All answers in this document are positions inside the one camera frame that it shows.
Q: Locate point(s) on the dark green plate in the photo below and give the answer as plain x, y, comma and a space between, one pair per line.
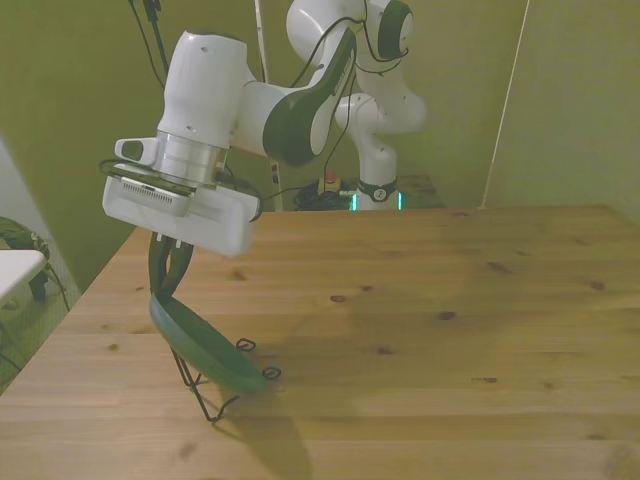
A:
205, 345

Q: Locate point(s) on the yellow emergency stop box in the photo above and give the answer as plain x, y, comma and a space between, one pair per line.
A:
330, 182

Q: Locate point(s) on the white vertical pole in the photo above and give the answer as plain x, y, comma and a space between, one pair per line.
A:
266, 60

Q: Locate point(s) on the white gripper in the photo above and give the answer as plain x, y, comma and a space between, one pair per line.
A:
215, 220

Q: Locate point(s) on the black camera stand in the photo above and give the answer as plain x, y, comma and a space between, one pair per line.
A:
152, 35

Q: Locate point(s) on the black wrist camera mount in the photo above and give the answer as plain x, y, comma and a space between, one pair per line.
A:
150, 178

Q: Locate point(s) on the dark robot base platform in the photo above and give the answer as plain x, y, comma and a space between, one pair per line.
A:
422, 192

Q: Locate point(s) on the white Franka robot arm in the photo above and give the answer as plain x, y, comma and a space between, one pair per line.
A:
205, 90

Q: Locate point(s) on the white side table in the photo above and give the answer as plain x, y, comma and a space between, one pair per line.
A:
15, 267

